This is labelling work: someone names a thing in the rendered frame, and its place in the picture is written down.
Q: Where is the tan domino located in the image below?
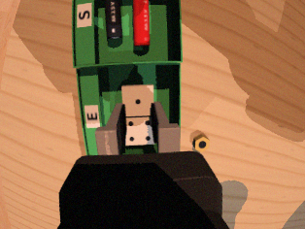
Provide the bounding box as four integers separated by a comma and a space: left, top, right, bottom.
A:
121, 84, 154, 146

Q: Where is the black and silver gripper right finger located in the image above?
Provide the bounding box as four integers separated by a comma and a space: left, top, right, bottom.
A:
152, 102, 181, 153

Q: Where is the green rack of bins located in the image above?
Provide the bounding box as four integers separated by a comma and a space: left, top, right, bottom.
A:
72, 0, 183, 155

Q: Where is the red battery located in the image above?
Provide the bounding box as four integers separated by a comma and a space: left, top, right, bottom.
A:
133, 0, 150, 47

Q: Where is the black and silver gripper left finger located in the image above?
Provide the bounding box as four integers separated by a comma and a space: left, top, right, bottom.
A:
94, 103, 127, 155

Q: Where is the yellow hex nut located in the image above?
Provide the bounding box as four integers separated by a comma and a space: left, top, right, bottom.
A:
193, 134, 210, 152

